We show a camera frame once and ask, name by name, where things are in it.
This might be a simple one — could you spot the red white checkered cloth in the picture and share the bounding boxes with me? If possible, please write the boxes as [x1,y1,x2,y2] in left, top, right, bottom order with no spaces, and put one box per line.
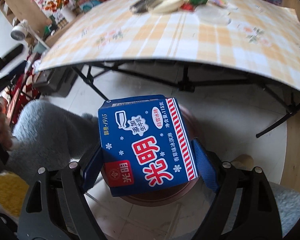
[12,75,43,106]

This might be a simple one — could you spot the blue ice cream box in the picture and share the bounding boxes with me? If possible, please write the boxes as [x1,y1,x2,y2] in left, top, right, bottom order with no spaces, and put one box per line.
[97,94,199,197]

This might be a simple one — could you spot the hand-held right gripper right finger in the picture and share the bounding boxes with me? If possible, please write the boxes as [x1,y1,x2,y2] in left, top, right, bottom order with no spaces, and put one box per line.
[190,138,283,240]

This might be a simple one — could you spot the black plastic case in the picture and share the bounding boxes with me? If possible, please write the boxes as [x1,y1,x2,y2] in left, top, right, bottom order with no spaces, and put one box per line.
[34,67,78,98]

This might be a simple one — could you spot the dark red plastic basin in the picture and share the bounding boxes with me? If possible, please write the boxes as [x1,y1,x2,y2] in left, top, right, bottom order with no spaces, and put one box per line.
[104,109,205,207]

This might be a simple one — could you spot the wooden sideboard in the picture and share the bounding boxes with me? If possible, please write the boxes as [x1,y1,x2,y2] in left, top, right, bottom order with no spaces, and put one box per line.
[44,12,90,48]

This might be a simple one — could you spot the yellow fluffy cushion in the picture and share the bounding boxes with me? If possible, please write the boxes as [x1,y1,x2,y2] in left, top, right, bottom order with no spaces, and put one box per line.
[0,172,30,217]

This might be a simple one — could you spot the black folding table frame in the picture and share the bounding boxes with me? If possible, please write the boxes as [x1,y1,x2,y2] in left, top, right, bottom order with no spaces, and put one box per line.
[70,62,300,138]

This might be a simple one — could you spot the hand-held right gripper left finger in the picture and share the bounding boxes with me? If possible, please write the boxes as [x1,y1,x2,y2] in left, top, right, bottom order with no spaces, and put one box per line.
[17,146,108,240]

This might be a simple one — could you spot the white ribbed vase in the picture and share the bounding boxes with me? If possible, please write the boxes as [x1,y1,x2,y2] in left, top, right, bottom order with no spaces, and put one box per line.
[61,6,76,23]

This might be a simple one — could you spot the clear floral blister package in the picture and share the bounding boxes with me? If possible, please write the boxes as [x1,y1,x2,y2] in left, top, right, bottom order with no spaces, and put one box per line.
[196,0,233,26]

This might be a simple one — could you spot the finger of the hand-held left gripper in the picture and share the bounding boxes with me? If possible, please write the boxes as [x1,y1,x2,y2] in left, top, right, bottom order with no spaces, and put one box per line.
[1,44,24,63]

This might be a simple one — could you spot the grey fleece pants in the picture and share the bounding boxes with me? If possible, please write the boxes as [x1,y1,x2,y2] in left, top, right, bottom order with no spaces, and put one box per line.
[0,100,300,230]

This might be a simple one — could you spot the black and white small packet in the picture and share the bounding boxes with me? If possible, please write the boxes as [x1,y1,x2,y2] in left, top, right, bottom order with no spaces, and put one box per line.
[129,0,157,13]

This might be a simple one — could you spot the white round packet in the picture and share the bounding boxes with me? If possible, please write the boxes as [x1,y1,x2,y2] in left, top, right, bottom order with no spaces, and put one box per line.
[152,0,186,14]

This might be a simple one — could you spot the white desk fan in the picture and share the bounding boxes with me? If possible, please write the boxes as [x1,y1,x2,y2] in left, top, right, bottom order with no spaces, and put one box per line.
[10,20,50,49]

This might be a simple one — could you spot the person's left hand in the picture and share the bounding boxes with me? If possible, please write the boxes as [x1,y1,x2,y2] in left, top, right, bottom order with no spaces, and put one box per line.
[0,99,14,152]

